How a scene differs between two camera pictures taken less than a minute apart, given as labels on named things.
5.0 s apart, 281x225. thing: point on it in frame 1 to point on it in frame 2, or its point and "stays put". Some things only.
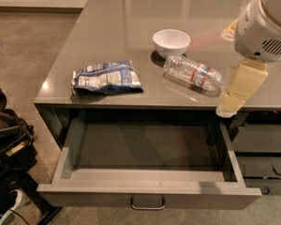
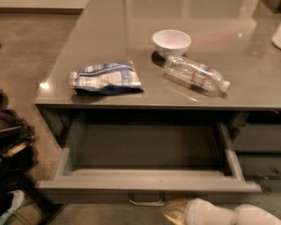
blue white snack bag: [110, 78] stays put
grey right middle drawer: [262, 167] stays put
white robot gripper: [255, 37] to [199, 210]
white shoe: [15, 198] stays put
